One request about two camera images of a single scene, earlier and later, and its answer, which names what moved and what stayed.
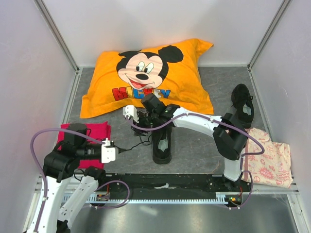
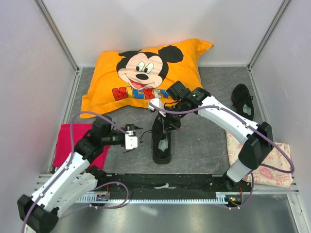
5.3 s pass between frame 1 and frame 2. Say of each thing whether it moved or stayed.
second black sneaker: stayed
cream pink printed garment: stayed
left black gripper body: moved
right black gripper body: moved
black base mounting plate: stayed
